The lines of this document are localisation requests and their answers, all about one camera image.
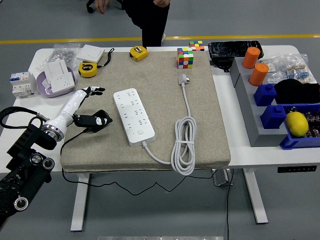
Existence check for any person's right hand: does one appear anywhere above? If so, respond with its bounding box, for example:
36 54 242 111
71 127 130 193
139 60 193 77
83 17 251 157
94 0 111 15

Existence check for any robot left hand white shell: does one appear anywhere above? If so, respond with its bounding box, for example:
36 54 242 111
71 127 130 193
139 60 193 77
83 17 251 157
46 86 114 138

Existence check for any black plug adapter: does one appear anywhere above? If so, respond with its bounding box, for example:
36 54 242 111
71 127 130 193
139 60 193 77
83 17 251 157
81 109 113 134

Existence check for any thin black plug cord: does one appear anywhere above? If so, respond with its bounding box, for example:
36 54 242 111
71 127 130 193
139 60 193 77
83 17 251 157
59 128 215 196

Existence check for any white power strip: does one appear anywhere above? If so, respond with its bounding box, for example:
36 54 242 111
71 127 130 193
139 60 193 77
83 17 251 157
113 87 156 148

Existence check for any yellow tape measure grey button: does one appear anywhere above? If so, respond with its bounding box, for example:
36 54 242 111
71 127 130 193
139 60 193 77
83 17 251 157
129 45 150 62

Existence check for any person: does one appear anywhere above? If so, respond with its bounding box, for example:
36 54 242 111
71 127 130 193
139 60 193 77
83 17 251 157
117 0 171 48

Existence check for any purple bowl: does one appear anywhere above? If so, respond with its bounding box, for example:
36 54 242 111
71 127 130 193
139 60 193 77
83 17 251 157
36 66 76 99

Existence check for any yellow black tape measure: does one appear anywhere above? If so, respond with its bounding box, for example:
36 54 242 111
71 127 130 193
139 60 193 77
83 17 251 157
78 47 116 79

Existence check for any white circuit breaker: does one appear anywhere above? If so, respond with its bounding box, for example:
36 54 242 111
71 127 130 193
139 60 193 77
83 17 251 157
9 71 37 99

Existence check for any small colourful puzzle cube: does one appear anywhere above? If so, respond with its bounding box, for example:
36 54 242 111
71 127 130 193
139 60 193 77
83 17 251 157
188 40 205 52

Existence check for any clear bag of screws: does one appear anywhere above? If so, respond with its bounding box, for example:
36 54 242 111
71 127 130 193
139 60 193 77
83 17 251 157
37 42 82 71

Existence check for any large colourful puzzle cube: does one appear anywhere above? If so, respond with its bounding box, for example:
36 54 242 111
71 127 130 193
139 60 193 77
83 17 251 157
176 47 195 70

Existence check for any black glossy tray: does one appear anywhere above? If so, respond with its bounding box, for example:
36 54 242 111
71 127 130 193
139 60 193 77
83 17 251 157
207 39 264 61

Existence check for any black power adapter block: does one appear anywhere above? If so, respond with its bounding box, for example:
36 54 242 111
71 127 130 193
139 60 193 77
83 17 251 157
209 56 235 73

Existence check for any grey-brown mat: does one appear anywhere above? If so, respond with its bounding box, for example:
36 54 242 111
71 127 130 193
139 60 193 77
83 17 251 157
59 50 232 174

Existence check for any white table leg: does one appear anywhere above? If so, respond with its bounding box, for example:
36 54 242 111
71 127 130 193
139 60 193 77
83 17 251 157
70 171 91 232
243 167 269 224

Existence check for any orange cylinder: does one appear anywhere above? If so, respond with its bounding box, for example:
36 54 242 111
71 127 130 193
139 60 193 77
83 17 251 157
241 46 261 70
248 62 270 87

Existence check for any blue plastic block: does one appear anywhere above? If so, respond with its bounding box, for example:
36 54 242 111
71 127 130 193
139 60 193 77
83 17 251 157
259 104 287 130
253 83 278 107

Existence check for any grey stepped block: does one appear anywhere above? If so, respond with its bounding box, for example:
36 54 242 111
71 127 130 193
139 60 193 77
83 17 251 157
229 56 288 148

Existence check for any clear bag of resistors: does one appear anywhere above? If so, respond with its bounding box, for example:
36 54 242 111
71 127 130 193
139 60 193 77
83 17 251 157
261 53 317 86

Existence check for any black cloth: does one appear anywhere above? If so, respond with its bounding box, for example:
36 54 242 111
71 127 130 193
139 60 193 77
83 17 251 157
273 78 320 105

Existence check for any grey metal box under table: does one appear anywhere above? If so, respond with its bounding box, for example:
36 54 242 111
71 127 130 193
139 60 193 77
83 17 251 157
211 168 234 187

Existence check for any yellow lemon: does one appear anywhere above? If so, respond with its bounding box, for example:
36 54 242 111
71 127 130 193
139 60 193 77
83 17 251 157
284 111 310 138

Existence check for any blue plastic bin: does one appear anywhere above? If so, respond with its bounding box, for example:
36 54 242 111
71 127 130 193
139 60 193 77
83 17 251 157
266 102 320 151

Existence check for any black table control panel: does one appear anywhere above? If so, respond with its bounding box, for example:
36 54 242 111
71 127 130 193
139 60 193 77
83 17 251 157
276 165 318 174

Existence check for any white wall socket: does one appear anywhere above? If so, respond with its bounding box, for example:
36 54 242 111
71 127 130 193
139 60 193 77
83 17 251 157
51 73 76 94

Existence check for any small white switch plate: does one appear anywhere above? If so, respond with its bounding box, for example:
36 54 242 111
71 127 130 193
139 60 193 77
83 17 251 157
46 59 72 81

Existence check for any large white switch plate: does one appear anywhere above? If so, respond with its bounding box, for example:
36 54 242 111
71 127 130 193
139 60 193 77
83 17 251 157
75 44 106 63

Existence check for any white power cord with plug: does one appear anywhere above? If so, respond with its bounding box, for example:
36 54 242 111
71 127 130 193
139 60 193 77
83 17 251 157
141 73 198 176

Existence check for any black hanging cable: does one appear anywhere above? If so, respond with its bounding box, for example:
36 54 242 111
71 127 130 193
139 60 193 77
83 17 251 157
225 168 235 240

